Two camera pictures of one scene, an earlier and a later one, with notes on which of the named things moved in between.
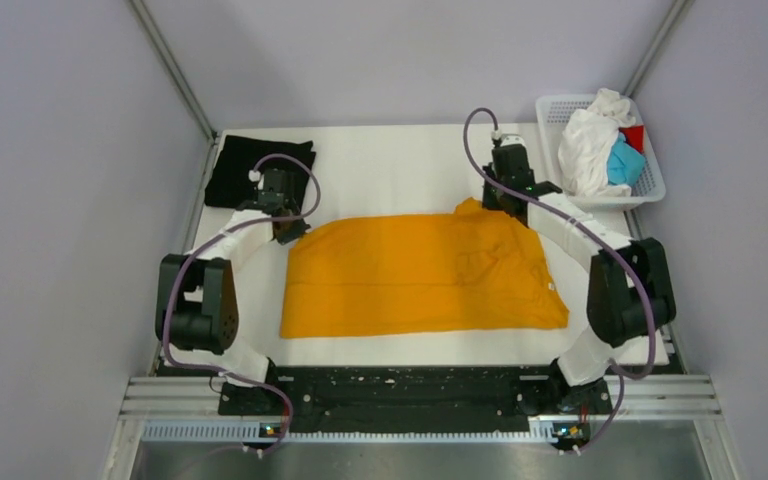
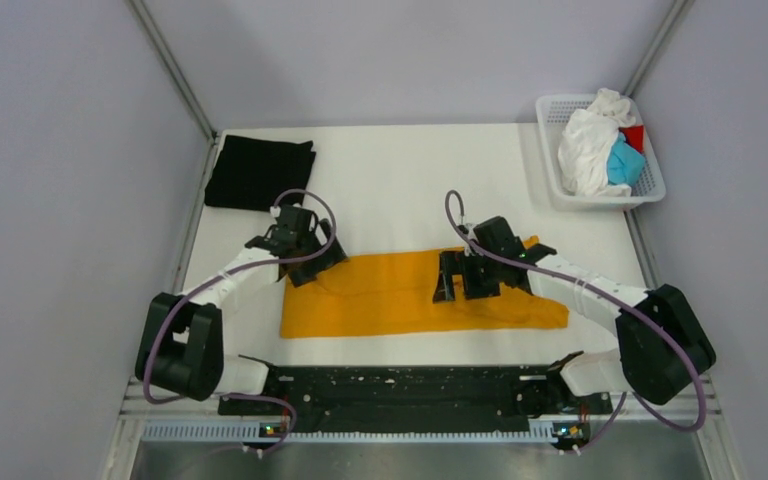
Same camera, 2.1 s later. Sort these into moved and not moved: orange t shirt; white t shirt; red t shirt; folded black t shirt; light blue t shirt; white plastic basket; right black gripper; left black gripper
Moved: left black gripper; orange t shirt; right black gripper
Not moved: folded black t shirt; red t shirt; white plastic basket; light blue t shirt; white t shirt
